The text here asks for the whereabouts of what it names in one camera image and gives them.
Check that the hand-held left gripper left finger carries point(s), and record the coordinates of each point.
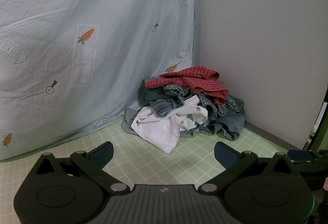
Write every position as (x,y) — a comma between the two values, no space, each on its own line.
(103,153)

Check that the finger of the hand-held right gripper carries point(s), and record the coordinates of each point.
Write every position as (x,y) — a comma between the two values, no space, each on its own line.
(299,155)

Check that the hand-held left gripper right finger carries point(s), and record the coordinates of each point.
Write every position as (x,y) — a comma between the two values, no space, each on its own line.
(225,154)

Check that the red checked cloth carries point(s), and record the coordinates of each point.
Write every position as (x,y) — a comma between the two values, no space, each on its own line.
(202,83)

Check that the blue denim jeans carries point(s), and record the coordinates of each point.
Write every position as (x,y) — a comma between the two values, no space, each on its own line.
(228,124)

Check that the dark object with white strip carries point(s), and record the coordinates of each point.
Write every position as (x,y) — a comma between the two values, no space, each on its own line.
(321,121)

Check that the blue plaid shirt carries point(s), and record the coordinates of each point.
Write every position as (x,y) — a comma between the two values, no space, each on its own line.
(225,106)

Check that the white shirt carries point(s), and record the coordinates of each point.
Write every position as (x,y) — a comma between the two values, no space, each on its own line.
(158,126)

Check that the dark grey cloth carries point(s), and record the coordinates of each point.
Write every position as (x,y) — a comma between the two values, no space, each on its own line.
(144,96)

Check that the carrot printed light blue sheet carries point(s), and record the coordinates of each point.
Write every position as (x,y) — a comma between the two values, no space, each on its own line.
(76,47)

